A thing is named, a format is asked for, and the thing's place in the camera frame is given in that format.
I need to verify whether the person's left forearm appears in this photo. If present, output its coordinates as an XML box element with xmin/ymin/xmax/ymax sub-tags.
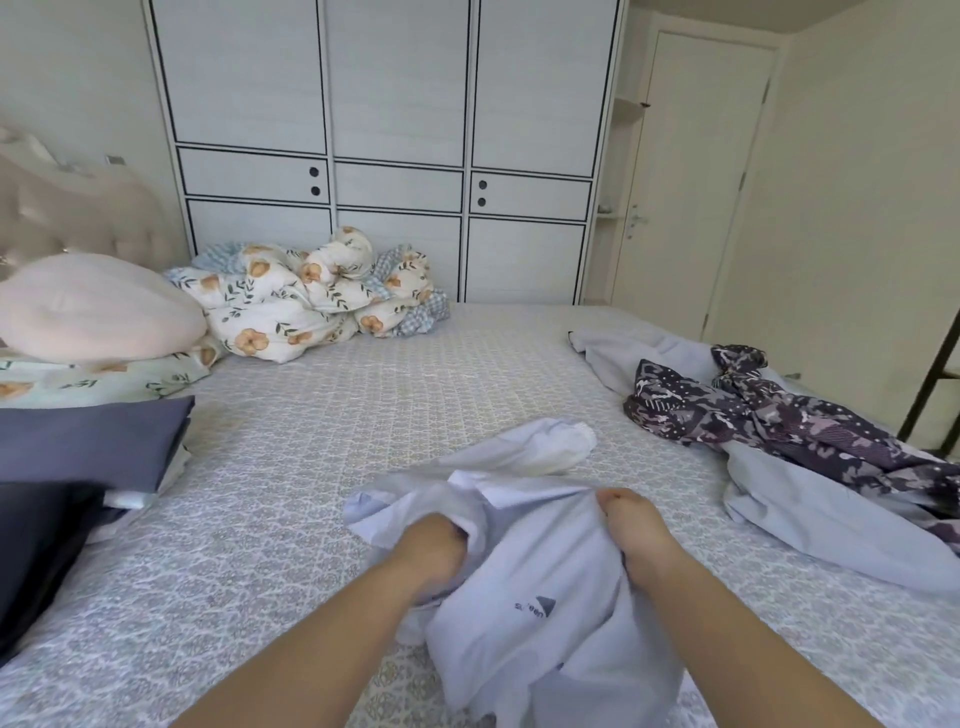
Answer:
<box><xmin>172</xmin><ymin>562</ymin><xmax>452</xmax><ymax>728</ymax></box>

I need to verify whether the light lavender sunscreen jacket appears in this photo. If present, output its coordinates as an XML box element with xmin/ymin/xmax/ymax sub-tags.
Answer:
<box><xmin>342</xmin><ymin>417</ymin><xmax>692</xmax><ymax>728</ymax></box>

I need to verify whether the person's left hand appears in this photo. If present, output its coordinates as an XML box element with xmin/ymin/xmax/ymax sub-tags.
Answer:
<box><xmin>387</xmin><ymin>513</ymin><xmax>470</xmax><ymax>605</ymax></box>

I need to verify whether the person's right forearm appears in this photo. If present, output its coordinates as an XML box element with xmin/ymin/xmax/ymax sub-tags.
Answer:
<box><xmin>630</xmin><ymin>547</ymin><xmax>887</xmax><ymax>728</ymax></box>

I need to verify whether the white printed t-shirt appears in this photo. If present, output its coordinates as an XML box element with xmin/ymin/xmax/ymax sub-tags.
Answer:
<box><xmin>97</xmin><ymin>439</ymin><xmax>197</xmax><ymax>515</ymax></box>

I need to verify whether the floral bunched quilt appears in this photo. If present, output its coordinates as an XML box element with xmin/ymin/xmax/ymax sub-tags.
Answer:
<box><xmin>195</xmin><ymin>240</ymin><xmax>452</xmax><ymax>338</ymax></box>

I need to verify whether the dark purple patterned garment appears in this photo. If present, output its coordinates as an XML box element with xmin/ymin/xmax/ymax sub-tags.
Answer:
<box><xmin>624</xmin><ymin>343</ymin><xmax>960</xmax><ymax>557</ymax></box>

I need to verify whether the black metal rack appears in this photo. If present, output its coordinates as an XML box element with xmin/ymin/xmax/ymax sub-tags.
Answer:
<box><xmin>897</xmin><ymin>307</ymin><xmax>960</xmax><ymax>459</ymax></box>

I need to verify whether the beige tufted headboard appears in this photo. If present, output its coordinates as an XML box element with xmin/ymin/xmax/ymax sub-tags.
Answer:
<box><xmin>0</xmin><ymin>127</ymin><xmax>189</xmax><ymax>279</ymax></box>

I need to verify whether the white door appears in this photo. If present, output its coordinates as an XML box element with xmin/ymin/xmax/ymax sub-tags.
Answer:
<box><xmin>607</xmin><ymin>15</ymin><xmax>789</xmax><ymax>344</ymax></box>

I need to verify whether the person's right hand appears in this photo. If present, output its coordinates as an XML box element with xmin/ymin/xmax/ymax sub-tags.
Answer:
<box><xmin>595</xmin><ymin>486</ymin><xmax>684</xmax><ymax>590</ymax></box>

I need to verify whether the floral pillow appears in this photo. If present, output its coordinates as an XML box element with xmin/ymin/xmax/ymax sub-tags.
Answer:
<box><xmin>0</xmin><ymin>342</ymin><xmax>227</xmax><ymax>410</ymax></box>

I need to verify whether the grey printed t-shirt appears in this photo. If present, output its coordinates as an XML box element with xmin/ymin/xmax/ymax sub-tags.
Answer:
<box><xmin>0</xmin><ymin>394</ymin><xmax>198</xmax><ymax>497</ymax></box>

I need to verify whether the pink plush pillow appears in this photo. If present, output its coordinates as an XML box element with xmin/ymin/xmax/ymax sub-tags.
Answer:
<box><xmin>0</xmin><ymin>252</ymin><xmax>210</xmax><ymax>365</ymax></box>

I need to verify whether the white wardrobe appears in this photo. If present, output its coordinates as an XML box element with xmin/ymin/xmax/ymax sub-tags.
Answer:
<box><xmin>142</xmin><ymin>0</ymin><xmax>632</xmax><ymax>308</ymax></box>

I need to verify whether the bed with grey patterned sheet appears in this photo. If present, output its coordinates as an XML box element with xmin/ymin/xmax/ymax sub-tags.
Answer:
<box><xmin>0</xmin><ymin>303</ymin><xmax>960</xmax><ymax>728</ymax></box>

